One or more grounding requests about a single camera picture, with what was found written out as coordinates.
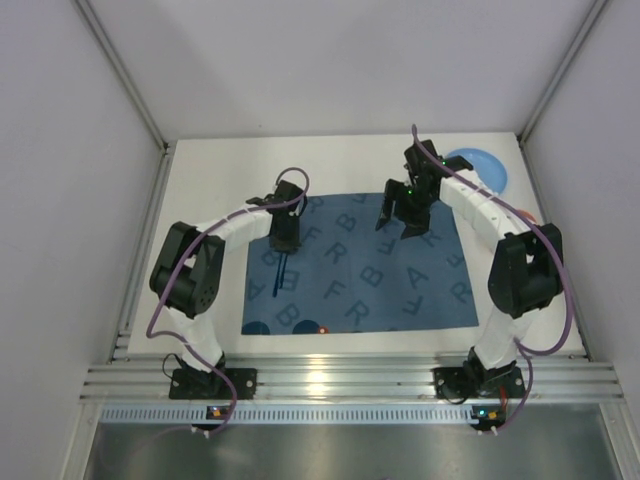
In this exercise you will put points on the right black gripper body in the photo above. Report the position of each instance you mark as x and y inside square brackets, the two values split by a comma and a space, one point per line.
[409, 209]

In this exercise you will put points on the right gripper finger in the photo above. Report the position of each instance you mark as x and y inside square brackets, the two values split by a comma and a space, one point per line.
[390, 195]
[414, 230]

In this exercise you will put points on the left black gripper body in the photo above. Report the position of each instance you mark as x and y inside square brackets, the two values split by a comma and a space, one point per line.
[285, 240]

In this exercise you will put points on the blue metal fork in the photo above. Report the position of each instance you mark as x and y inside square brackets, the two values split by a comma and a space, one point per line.
[276, 285]

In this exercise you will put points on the blue metal spoon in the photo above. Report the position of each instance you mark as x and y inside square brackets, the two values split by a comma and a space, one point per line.
[282, 270]

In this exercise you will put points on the blue letter-print placemat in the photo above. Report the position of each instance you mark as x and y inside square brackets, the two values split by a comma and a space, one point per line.
[349, 278]

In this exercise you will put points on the blue plastic plate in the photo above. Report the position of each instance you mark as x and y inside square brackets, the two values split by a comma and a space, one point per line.
[489, 168]

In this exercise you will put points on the orange plastic cup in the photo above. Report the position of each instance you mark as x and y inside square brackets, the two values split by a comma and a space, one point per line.
[527, 218]

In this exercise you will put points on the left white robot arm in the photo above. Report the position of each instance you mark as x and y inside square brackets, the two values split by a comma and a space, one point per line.
[187, 273]

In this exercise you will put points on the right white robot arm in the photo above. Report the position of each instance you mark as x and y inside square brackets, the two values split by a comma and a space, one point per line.
[526, 272]

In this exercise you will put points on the aluminium mounting rail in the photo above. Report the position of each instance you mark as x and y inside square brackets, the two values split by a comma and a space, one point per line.
[341, 379]

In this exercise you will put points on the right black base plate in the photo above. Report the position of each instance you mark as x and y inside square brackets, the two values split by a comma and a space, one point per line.
[456, 384]

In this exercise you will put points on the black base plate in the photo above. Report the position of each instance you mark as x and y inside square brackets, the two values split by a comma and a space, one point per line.
[199, 385]
[456, 384]

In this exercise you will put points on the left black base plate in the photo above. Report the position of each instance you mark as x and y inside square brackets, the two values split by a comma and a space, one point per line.
[199, 385]

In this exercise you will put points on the perforated cable duct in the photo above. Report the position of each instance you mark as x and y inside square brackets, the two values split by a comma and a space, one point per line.
[301, 414]

